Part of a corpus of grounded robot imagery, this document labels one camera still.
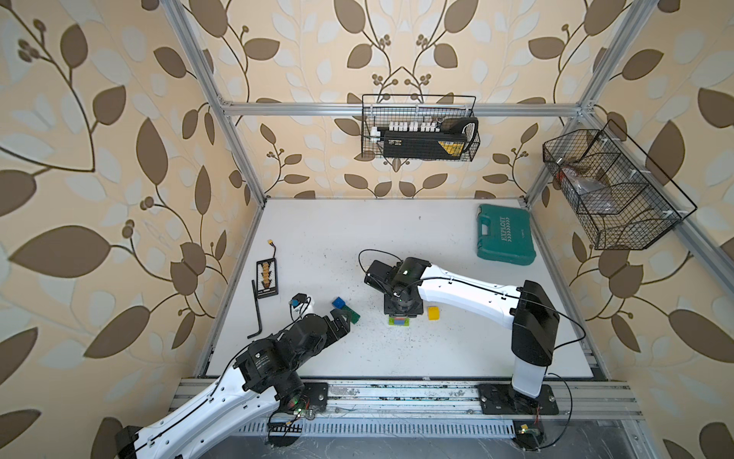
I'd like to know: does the dark green lego brick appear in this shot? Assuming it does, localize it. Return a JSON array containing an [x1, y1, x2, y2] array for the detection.
[[342, 306, 361, 324]]

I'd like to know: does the lime green lego brick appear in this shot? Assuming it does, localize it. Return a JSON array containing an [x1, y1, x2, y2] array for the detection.
[[388, 317, 410, 327]]

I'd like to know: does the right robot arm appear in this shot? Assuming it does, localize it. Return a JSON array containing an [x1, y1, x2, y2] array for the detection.
[[364, 257, 561, 399]]

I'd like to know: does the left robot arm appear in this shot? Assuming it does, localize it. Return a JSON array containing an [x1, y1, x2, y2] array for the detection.
[[116, 309, 351, 458]]

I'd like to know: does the blue lego brick upper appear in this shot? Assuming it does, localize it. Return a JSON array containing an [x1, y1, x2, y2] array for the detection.
[[332, 296, 346, 310]]

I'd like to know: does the yellow lego brick upper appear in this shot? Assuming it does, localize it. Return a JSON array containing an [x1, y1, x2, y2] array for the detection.
[[427, 306, 441, 321]]

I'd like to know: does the black hex key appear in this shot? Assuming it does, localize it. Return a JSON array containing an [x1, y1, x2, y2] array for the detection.
[[247, 279, 264, 340]]

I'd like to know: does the black bit holder card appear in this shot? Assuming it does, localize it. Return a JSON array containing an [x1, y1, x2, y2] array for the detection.
[[256, 257, 279, 299]]

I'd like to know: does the green tool case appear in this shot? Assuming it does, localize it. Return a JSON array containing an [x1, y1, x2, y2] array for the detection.
[[477, 204, 536, 266]]

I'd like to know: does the black box in basket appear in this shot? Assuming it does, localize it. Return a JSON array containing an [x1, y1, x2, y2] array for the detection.
[[378, 117, 481, 161]]

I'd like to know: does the plastic bag in basket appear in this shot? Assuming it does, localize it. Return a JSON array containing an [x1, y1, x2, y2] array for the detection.
[[557, 166, 608, 208]]

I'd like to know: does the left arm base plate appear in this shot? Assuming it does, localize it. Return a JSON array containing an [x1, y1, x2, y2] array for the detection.
[[279, 382, 329, 416]]

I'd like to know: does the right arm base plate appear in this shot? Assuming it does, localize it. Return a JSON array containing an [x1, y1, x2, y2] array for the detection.
[[477, 382, 560, 416]]

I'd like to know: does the back wire basket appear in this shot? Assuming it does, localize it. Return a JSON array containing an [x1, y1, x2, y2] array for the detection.
[[359, 93, 481, 162]]

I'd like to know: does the wire basket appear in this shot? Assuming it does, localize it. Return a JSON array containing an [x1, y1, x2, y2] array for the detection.
[[542, 120, 698, 251], [359, 93, 481, 162]]

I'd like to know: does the right wire basket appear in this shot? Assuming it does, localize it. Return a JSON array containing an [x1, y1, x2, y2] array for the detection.
[[542, 120, 698, 251]]

